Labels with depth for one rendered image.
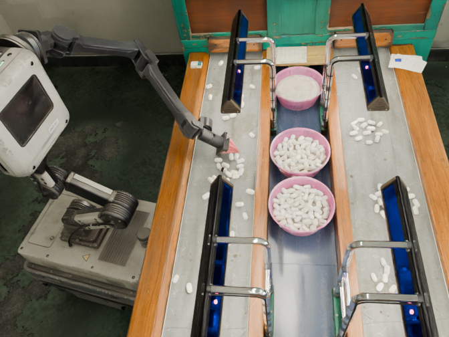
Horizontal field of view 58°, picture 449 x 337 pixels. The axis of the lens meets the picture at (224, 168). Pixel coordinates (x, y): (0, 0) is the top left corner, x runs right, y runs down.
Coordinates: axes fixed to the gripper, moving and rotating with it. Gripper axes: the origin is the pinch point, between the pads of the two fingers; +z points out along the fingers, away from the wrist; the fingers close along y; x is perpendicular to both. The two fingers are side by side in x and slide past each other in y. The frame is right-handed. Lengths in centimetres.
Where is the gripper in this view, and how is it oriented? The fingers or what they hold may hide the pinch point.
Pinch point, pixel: (237, 151)
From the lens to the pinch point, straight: 186.6
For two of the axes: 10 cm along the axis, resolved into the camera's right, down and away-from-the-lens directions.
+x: -5.3, 4.7, 7.0
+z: 8.4, 3.9, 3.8
